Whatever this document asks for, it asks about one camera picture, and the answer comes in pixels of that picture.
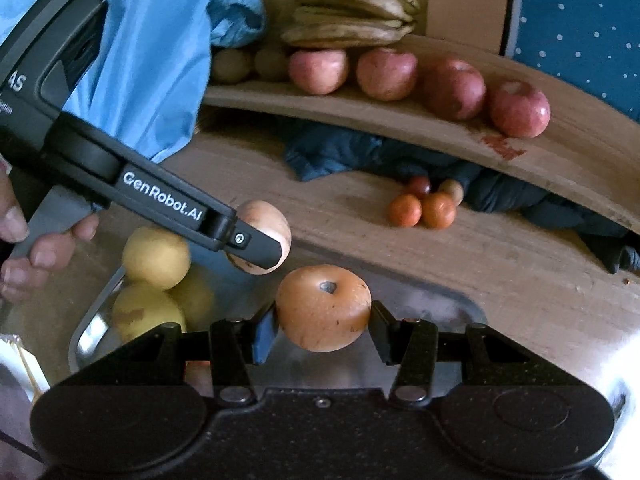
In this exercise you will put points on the crumpled blue plastic bag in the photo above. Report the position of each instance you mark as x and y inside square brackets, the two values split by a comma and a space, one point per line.
[240, 10]

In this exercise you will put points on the red apple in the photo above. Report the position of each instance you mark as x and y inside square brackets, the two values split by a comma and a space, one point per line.
[386, 74]
[318, 71]
[520, 109]
[451, 89]

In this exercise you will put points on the small orange tangerine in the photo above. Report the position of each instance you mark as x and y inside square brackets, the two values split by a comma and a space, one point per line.
[405, 210]
[439, 211]

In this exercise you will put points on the small red tomato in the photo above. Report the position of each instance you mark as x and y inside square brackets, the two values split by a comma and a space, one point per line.
[419, 186]

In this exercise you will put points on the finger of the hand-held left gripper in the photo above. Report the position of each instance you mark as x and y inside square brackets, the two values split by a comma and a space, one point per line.
[165, 197]

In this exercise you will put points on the light blue cloth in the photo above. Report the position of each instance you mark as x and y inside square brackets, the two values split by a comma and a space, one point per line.
[150, 50]

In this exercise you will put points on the round yellow lemon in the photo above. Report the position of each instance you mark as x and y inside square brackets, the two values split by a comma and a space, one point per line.
[156, 257]

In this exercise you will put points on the dark blue cloth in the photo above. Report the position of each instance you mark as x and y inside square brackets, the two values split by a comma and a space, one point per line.
[340, 152]

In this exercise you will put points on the bunch of bananas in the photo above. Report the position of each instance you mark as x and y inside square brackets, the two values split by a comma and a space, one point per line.
[350, 10]

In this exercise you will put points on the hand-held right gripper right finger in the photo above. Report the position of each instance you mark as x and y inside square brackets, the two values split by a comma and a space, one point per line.
[385, 332]

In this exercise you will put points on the small beige round fruit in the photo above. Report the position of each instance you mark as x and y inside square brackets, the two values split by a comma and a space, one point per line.
[452, 191]

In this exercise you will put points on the metal tray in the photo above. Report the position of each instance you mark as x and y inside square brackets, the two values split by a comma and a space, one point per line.
[435, 310]

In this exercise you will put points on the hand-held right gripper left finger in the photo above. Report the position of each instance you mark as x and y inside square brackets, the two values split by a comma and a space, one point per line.
[265, 337]

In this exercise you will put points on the curved wooden shelf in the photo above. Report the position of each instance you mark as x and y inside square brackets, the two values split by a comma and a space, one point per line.
[575, 170]

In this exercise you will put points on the yellow mango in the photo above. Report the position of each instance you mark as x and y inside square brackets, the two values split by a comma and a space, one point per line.
[145, 312]

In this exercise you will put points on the person's left hand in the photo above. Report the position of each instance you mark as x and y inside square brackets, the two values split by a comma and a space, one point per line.
[15, 220]

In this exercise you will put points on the blue white-dotted cloth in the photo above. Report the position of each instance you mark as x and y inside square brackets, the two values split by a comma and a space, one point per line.
[580, 20]

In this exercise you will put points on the large orange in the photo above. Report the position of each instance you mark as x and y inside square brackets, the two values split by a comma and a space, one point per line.
[322, 307]

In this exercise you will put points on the beige striped melon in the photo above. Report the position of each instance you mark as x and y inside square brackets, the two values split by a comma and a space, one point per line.
[262, 215]

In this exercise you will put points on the brown kiwi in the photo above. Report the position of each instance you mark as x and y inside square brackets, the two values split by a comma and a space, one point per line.
[271, 62]
[230, 66]

